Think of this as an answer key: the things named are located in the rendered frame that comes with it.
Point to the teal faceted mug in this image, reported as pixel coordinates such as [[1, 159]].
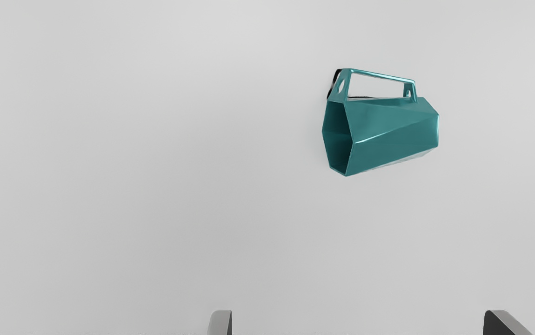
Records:
[[384, 132]]

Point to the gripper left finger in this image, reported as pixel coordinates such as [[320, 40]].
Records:
[[220, 324]]

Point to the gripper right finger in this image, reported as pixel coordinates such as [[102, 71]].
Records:
[[502, 325]]

